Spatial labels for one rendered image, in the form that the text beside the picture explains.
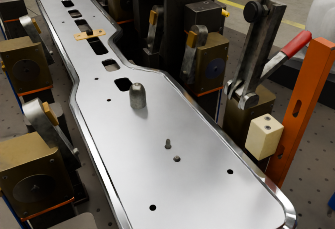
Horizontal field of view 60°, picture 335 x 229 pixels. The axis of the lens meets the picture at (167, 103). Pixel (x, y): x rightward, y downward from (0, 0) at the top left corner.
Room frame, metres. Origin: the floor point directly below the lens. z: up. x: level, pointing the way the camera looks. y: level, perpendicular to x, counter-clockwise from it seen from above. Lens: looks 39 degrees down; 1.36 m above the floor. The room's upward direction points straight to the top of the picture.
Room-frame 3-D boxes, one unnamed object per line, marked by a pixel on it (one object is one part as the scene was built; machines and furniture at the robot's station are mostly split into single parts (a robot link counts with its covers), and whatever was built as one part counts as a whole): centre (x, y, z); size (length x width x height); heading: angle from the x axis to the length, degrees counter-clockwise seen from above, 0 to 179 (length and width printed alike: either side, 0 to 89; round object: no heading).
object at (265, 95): (0.41, -0.16, 0.87); 0.10 x 0.07 x 0.35; 117
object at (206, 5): (0.64, -0.08, 0.91); 0.07 x 0.05 x 0.42; 117
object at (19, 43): (0.60, 0.35, 0.87); 0.12 x 0.07 x 0.35; 117
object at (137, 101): (0.44, 0.06, 1.02); 0.03 x 0.03 x 0.07
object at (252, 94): (0.37, -0.14, 1.06); 0.03 x 0.01 x 0.03; 117
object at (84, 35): (0.74, 0.21, 1.01); 0.08 x 0.04 x 0.01; 117
